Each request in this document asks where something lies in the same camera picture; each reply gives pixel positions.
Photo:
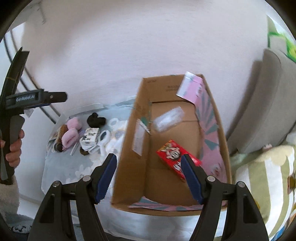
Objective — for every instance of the black scrunchie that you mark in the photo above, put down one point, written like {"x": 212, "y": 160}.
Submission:
{"x": 95, "y": 121}

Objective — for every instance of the pink white paper packet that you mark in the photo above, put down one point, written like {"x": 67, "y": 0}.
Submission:
{"x": 190, "y": 87}

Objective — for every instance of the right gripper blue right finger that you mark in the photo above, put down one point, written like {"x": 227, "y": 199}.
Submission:
{"x": 191, "y": 171}

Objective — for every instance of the white hand mirror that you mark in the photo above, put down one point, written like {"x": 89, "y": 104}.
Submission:
{"x": 103, "y": 139}

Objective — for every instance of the black white patterned box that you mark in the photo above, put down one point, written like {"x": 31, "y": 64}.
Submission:
{"x": 90, "y": 138}

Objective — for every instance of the green white box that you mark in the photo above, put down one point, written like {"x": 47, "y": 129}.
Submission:
{"x": 278, "y": 39}

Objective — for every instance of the floral light blue cloth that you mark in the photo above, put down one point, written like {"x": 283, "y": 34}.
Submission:
{"x": 122, "y": 111}

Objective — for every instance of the red snack box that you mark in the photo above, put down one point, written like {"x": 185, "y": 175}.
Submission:
{"x": 171, "y": 154}

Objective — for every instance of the white tweezers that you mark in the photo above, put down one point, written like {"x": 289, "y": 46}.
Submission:
{"x": 74, "y": 148}

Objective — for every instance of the grey sofa cushion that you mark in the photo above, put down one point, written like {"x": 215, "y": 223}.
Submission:
{"x": 270, "y": 113}

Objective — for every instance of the cardboard box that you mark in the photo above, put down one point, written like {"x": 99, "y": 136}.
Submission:
{"x": 144, "y": 184}

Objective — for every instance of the striped green white pillow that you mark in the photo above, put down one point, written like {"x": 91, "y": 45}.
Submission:
{"x": 270, "y": 177}

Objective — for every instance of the pink fluffy wristband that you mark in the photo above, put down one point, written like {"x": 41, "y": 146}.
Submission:
{"x": 74, "y": 123}
{"x": 70, "y": 137}

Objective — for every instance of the white tape roll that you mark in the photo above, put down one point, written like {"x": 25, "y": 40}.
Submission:
{"x": 113, "y": 122}

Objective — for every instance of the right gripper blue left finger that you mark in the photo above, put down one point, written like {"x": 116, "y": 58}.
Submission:
{"x": 102, "y": 176}

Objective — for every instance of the person's left hand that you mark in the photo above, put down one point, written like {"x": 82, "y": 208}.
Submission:
{"x": 13, "y": 157}

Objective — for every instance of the clear plastic bag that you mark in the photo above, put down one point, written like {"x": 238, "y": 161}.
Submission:
{"x": 169, "y": 119}

